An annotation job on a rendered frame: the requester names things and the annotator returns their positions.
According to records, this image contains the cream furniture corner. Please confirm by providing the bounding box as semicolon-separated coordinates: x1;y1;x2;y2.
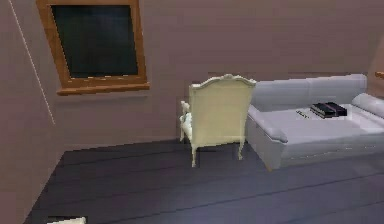
45;215;88;224

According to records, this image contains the cream armchair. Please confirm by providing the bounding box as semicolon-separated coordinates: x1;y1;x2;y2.
179;73;257;168

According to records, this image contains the pale grey sofa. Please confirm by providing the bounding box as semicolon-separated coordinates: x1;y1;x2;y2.
245;73;384;172

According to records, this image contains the wooden framed dark window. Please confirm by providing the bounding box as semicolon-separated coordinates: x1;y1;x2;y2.
35;0;151;97

